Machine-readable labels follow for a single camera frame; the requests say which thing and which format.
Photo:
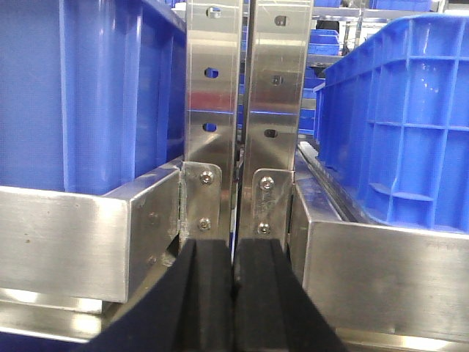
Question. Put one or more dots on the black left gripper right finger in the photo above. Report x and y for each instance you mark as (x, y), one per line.
(272, 311)

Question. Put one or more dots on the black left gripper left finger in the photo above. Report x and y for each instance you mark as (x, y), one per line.
(188, 309)

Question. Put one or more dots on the blue ribbed crate on right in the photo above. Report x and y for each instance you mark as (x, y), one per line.
(394, 126)

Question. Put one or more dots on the blue crate on left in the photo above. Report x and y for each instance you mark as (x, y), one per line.
(92, 92)

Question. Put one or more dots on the right steel shelf frame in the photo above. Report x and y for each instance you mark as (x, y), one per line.
(380, 288)

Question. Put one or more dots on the steel shelf frame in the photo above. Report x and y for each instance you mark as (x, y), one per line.
(380, 288)
(69, 260)

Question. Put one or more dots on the left steel shelf frame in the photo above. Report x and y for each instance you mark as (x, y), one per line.
(69, 260)

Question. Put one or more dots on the left steel upright post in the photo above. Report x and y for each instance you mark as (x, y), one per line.
(211, 99)

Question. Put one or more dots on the steel upright post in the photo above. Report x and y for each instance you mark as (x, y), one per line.
(278, 38)
(211, 99)

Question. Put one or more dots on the right steel upright post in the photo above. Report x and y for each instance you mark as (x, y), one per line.
(278, 38)

